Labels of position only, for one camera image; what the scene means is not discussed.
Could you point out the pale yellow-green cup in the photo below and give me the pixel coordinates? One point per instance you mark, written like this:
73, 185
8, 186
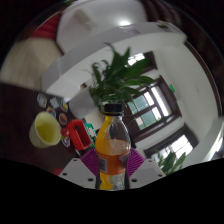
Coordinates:
45, 130

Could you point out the orange drink bottle black cap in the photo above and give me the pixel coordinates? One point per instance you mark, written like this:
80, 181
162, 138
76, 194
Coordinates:
112, 146

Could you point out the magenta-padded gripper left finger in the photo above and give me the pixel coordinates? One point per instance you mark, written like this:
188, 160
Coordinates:
76, 171

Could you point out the red plastic box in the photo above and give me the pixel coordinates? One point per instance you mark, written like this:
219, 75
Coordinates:
79, 135

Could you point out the green exit sign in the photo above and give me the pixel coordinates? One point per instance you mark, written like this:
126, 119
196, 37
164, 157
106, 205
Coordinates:
172, 88

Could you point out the dark-framed window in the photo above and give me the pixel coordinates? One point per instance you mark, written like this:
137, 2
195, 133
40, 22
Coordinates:
173, 146
150, 106

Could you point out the large green potted plant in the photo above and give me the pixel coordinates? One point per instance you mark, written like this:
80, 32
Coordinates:
115, 80

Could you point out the small round snack packet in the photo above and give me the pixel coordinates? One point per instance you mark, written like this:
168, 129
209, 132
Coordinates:
66, 141
63, 118
54, 102
51, 111
64, 106
41, 100

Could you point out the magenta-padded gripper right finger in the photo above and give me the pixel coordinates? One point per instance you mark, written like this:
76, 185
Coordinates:
146, 172

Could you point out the red cloth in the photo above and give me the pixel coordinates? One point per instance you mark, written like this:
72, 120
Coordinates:
48, 26

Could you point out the small green leafy plant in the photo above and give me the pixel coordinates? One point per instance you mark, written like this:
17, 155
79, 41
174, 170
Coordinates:
171, 161

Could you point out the green and white small carton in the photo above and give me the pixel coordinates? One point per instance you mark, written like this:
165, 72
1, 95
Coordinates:
90, 130

